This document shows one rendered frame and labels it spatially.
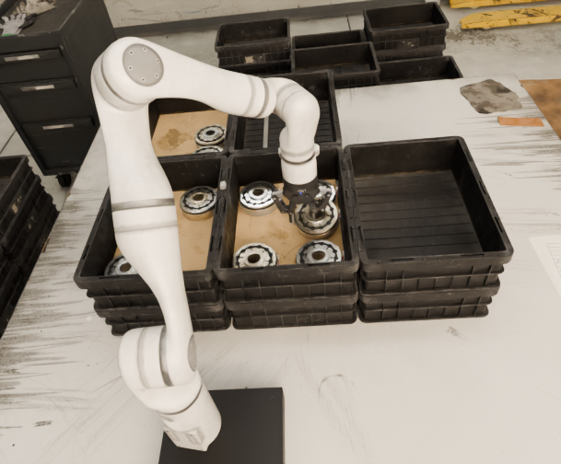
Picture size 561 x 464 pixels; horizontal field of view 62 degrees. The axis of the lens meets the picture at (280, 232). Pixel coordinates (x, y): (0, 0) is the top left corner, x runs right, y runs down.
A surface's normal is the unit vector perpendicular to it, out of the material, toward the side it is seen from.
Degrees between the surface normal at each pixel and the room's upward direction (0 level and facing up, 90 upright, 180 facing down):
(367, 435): 0
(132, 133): 37
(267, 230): 0
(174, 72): 62
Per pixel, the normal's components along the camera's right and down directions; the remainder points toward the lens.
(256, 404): -0.10, -0.66
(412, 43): 0.00, 0.73
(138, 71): 0.58, 0.02
